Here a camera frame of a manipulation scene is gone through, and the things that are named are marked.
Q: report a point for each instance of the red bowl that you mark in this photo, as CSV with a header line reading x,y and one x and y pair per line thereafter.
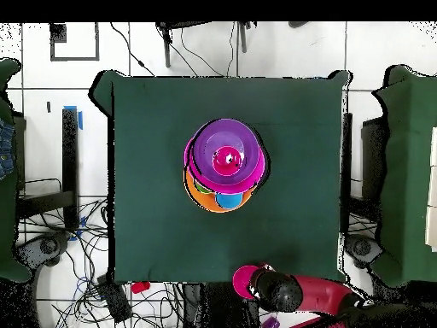
x,y
242,282

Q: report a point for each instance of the blue cup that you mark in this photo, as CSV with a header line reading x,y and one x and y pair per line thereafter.
x,y
229,201

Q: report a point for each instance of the pink bowl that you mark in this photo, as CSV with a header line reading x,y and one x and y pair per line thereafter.
x,y
225,186

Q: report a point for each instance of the orange bowl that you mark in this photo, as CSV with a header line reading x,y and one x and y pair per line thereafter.
x,y
201,201

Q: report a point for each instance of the green cup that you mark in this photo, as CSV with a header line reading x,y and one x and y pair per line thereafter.
x,y
203,189

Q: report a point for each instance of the red cup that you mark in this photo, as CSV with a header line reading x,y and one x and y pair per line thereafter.
x,y
225,167

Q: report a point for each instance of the purple bowl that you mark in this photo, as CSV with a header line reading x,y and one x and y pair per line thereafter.
x,y
205,147

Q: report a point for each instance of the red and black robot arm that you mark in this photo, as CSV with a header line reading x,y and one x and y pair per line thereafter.
x,y
324,294

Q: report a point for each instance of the purple cup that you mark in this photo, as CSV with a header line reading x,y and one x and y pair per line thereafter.
x,y
270,323

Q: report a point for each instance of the black chair base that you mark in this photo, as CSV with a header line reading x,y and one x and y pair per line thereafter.
x,y
363,249
47,246

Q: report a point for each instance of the dark green tablecloth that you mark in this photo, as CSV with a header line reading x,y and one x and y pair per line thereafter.
x,y
153,222

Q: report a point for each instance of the small red object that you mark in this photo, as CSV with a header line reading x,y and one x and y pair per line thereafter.
x,y
140,287

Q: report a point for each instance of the black power strip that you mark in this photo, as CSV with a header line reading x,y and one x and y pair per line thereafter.
x,y
116,304

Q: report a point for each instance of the green cloth covered table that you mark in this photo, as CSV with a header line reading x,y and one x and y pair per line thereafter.
x,y
6,222
409,171

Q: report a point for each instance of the blue tape strip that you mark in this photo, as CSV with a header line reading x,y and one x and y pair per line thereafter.
x,y
80,121

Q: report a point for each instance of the person's foot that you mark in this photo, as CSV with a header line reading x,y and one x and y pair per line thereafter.
x,y
297,24

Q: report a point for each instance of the small black tape strip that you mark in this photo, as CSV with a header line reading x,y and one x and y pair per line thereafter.
x,y
48,107

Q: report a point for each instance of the person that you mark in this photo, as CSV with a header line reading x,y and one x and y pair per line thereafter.
x,y
6,147

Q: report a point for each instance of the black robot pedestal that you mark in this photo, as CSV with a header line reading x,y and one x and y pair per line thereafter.
x,y
222,307

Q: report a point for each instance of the black table frame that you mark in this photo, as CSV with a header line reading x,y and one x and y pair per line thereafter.
x,y
347,164
70,153

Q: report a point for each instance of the black square frame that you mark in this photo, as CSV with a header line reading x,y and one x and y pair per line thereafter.
x,y
58,32

